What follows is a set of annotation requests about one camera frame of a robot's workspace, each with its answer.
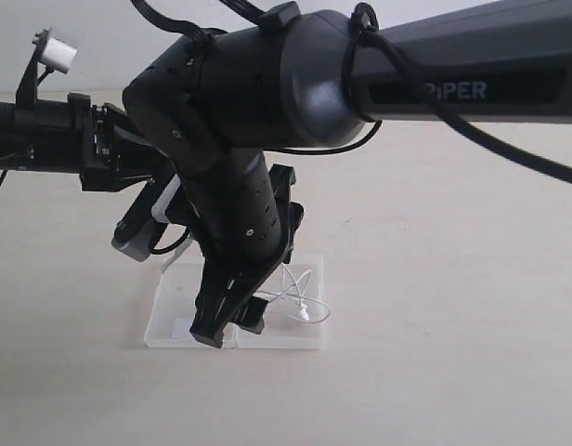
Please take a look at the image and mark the white wired earphones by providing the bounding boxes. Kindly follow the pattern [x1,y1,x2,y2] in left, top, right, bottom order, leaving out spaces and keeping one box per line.
[255,269,332,325]

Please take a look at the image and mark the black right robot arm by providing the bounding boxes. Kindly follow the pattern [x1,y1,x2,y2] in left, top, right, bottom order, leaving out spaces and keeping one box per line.
[122,1,572,348]

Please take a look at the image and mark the clear plastic hinged case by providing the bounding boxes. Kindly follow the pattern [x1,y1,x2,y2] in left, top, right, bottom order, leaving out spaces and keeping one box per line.
[144,255,332,350]

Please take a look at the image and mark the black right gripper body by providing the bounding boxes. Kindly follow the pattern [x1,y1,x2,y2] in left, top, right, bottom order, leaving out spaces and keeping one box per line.
[192,163,304,288]

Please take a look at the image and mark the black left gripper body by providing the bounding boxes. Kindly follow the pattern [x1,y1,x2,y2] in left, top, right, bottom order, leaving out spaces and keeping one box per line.
[67,93,173,192]

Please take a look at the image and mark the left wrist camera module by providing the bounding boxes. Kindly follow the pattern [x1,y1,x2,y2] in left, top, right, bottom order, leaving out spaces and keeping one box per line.
[15,28,78,112]

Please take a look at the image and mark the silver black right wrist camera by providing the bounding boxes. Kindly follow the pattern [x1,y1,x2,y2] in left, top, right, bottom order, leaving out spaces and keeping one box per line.
[111,174,190,262]

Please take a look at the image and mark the white sticker in case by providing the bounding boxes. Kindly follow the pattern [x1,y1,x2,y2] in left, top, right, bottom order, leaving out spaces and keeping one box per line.
[171,318,196,342]

